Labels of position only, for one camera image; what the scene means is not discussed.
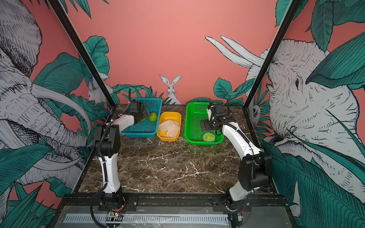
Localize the white foam net sleeve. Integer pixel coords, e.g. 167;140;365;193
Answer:
202;131;216;143

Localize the teal plastic basket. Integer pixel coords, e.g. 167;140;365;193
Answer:
120;97;163;138

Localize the bright green plastic basket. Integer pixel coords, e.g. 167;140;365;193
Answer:
184;102;224;146

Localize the yellow plastic tub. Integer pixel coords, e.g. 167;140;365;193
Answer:
157;112;182;142

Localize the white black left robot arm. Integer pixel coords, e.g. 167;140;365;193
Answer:
93;89;149;207

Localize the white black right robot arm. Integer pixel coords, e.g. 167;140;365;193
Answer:
201;101;272;201

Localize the white foam net in tub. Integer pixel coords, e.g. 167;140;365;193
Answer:
158;120;180;138

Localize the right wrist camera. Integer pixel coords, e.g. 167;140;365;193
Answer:
207;106;213;121

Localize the black right frame post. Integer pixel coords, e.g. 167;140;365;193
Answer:
243;0;302;111

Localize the black frame post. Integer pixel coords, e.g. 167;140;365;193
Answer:
48;0;117;108
243;0;302;111

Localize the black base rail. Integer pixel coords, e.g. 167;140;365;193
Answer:
98;192;288;213

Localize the black left frame post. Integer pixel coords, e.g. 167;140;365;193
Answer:
48;0;117;108

